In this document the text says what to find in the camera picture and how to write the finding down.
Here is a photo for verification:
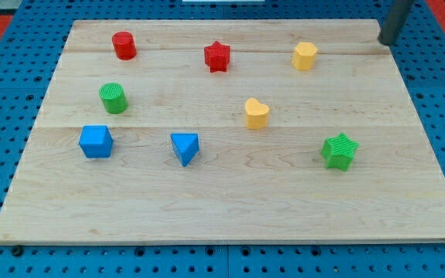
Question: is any blue triangle block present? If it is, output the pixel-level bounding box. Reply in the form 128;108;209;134
170;133;199;167

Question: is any red star block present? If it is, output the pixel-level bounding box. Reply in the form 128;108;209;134
204;41;231;73

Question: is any yellow heart block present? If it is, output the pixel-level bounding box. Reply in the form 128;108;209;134
245;98;270;130

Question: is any green star block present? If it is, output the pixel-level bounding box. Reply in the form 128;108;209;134
321;133;360;171

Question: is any yellow hexagon block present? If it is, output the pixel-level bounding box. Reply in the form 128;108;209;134
291;42;318;71

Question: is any green cylinder block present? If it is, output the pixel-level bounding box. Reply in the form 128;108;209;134
99;83;128;114

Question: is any light wooden board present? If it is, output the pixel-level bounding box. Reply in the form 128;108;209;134
0;19;445;246

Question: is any blue cube block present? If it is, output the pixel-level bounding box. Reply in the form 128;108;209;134
79;125;114;158

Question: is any red cylinder block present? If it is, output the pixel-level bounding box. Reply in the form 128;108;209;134
111;31;137;60

